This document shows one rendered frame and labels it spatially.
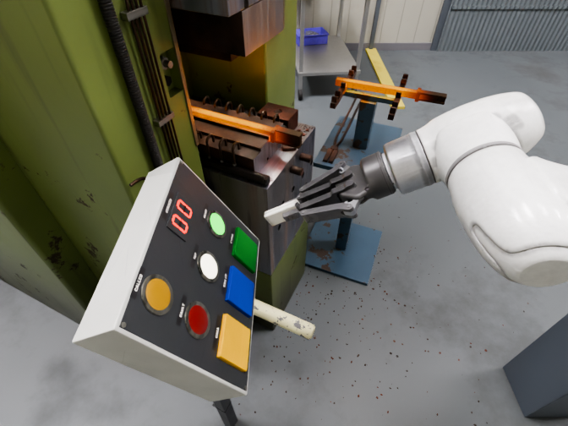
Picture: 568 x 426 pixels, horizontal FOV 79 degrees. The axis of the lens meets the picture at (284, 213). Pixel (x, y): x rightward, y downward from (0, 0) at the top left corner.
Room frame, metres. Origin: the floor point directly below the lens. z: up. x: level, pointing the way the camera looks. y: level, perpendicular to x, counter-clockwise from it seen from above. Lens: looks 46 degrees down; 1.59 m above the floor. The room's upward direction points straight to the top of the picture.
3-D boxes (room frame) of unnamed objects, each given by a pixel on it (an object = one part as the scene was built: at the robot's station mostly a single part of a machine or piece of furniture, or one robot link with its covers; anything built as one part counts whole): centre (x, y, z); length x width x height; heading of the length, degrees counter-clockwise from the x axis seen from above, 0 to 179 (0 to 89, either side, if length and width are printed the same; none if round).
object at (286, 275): (1.04, 0.22, 0.23); 0.56 x 0.38 x 0.47; 64
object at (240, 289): (0.35, 0.09, 1.01); 0.07 x 0.05 x 0.07; 179
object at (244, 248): (0.45, 0.09, 1.01); 0.07 x 0.05 x 0.07; 179
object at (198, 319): (0.25, 0.13, 1.09); 0.05 x 0.03 x 0.04; 154
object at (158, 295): (0.25, 0.18, 1.16); 0.05 x 0.03 x 0.04; 154
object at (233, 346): (0.25, 0.09, 1.01); 0.07 x 0.05 x 0.07; 179
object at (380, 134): (1.26, -0.33, 0.71); 0.40 x 0.30 x 0.02; 158
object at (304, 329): (0.54, 0.11, 0.62); 0.44 x 0.05 x 0.05; 64
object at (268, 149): (0.99, 0.23, 0.96); 0.42 x 0.20 x 0.09; 64
